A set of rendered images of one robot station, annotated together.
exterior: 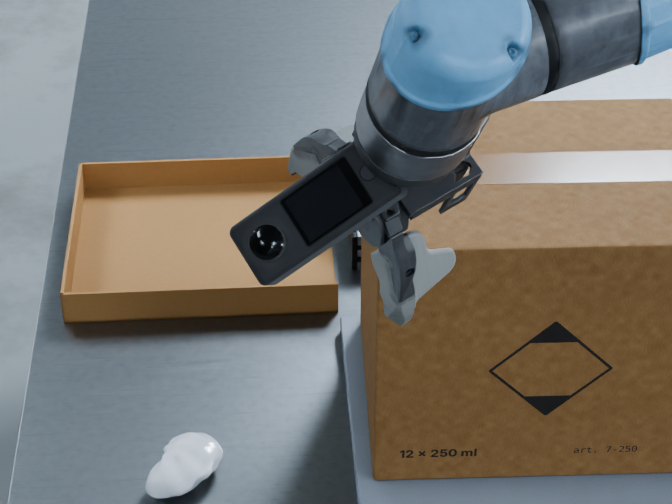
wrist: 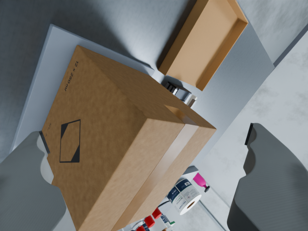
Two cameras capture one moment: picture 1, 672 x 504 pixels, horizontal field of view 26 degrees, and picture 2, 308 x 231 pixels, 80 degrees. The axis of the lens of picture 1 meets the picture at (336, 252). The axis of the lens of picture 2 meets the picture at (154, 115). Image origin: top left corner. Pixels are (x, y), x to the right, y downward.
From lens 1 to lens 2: 0.98 m
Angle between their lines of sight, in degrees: 16
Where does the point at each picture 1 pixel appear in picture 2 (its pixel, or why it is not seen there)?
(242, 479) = not seen: outside the picture
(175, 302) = (192, 19)
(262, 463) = (112, 6)
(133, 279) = (207, 13)
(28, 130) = not seen: hidden behind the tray
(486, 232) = (127, 168)
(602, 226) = (102, 210)
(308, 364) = (145, 50)
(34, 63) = not seen: hidden behind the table
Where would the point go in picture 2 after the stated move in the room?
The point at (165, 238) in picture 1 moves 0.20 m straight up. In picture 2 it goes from (211, 33) to (263, 55)
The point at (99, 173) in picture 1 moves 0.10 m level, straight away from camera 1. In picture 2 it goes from (241, 27) to (250, 35)
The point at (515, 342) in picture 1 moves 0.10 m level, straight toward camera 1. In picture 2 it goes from (82, 139) to (20, 127)
